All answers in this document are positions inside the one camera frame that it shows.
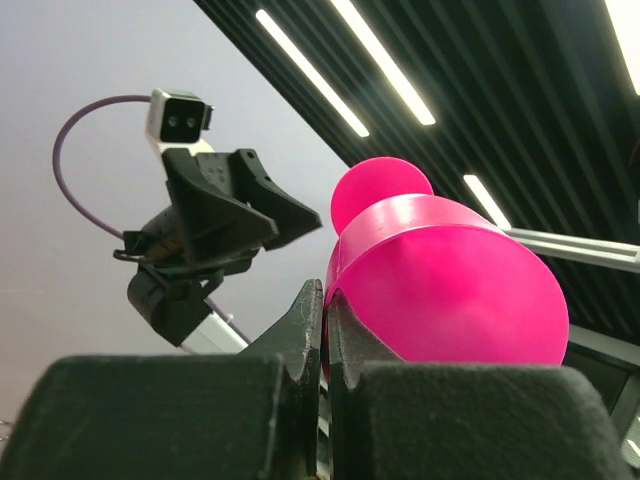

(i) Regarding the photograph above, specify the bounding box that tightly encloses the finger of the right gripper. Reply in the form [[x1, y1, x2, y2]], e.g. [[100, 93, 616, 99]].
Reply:
[[234, 149, 322, 251], [172, 179, 278, 265]]

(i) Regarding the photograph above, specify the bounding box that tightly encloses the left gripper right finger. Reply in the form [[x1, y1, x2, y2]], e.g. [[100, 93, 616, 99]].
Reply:
[[327, 292, 632, 479]]

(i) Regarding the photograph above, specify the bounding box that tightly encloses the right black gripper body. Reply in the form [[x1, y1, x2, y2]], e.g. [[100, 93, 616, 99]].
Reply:
[[114, 148, 265, 270]]

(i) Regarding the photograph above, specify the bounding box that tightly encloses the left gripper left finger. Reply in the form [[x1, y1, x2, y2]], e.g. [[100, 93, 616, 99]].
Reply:
[[1, 280, 323, 479]]

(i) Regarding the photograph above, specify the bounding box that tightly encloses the magenta plastic wine glass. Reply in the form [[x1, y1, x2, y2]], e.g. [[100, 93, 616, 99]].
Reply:
[[325, 157, 569, 366]]

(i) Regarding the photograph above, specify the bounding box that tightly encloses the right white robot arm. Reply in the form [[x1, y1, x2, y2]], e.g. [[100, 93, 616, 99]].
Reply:
[[114, 147, 322, 347]]

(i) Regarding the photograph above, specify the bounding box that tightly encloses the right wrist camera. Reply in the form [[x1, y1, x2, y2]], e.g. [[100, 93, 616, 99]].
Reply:
[[145, 89, 214, 159]]

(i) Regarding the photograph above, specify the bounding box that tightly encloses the aluminium frame rail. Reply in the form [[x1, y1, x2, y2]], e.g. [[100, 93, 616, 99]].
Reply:
[[505, 228, 639, 274]]

